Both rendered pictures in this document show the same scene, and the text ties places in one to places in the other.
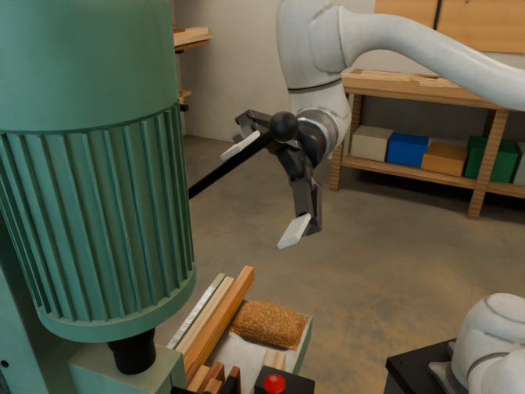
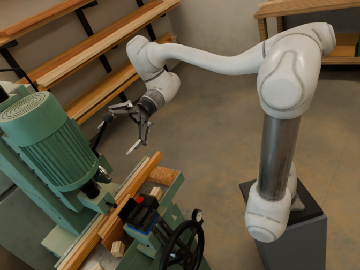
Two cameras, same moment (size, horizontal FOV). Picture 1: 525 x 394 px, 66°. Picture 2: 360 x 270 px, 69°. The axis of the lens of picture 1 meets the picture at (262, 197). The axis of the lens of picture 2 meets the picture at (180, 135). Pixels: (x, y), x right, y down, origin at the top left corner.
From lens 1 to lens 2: 0.61 m
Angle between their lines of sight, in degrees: 21
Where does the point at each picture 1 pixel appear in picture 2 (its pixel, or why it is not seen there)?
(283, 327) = (164, 177)
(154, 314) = (79, 182)
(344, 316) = not seen: hidden behind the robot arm
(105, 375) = (85, 199)
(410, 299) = (305, 146)
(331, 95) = (157, 81)
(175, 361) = (105, 194)
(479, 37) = not seen: outside the picture
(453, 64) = (195, 62)
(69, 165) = (35, 151)
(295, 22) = (131, 57)
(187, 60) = (173, 15)
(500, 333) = not seen: hidden behind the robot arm
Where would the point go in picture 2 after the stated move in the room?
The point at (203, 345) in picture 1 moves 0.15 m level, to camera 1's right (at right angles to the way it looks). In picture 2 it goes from (132, 186) to (162, 184)
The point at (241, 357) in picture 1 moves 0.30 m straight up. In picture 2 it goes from (148, 189) to (120, 142)
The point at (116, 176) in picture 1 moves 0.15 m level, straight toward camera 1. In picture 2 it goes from (48, 151) to (35, 186)
